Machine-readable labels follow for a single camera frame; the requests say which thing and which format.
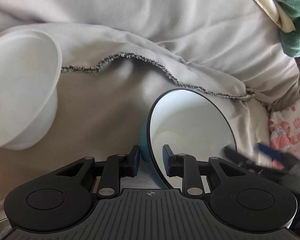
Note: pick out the white plastic cup bowl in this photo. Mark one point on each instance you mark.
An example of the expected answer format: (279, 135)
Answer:
(30, 67)

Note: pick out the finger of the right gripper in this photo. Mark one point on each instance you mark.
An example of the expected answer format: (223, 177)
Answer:
(240, 160)
(286, 160)

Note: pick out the blue enamel bowl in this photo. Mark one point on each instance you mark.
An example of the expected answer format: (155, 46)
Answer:
(189, 123)

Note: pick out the grey bed sheet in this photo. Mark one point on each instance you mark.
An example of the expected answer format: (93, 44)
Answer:
(140, 49)

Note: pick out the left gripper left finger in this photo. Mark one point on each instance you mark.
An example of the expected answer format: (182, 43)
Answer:
(117, 167)

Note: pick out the pink floral blanket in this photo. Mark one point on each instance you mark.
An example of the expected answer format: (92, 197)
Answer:
(284, 129)

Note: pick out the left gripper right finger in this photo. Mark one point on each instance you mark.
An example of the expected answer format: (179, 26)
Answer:
(184, 166)

